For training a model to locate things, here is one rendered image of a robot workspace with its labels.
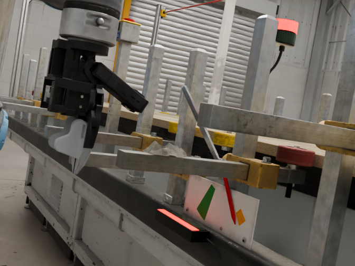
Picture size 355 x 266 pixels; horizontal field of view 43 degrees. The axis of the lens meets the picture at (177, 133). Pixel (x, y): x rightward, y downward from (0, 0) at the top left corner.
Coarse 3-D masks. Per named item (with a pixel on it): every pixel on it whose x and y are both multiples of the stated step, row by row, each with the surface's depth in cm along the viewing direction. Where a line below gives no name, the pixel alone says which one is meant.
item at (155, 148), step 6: (156, 144) 82; (168, 144) 83; (144, 150) 82; (150, 150) 81; (156, 150) 80; (162, 150) 80; (168, 150) 80; (174, 150) 82; (180, 150) 83; (180, 156) 82; (186, 156) 85
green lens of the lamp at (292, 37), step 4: (280, 32) 95; (284, 32) 95; (288, 32) 95; (276, 36) 95; (280, 36) 95; (284, 36) 95; (288, 36) 95; (292, 36) 95; (276, 40) 95; (280, 40) 95; (284, 40) 95; (288, 40) 95; (292, 40) 96
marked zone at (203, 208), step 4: (212, 188) 101; (208, 192) 102; (212, 192) 101; (204, 196) 103; (208, 196) 102; (212, 196) 100; (204, 200) 103; (208, 200) 102; (200, 204) 104; (204, 204) 103; (208, 204) 101; (200, 208) 104; (204, 208) 102; (208, 208) 101; (200, 212) 104; (204, 212) 102; (204, 216) 102
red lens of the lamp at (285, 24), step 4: (280, 20) 95; (284, 20) 95; (288, 20) 95; (280, 24) 95; (284, 24) 95; (288, 24) 95; (292, 24) 95; (296, 24) 96; (280, 28) 95; (284, 28) 95; (288, 28) 95; (292, 28) 95; (296, 28) 96; (296, 32) 96
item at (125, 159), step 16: (128, 160) 78; (144, 160) 79; (160, 160) 81; (176, 160) 82; (192, 160) 84; (208, 160) 86; (224, 160) 91; (224, 176) 88; (240, 176) 90; (288, 176) 96; (304, 176) 99
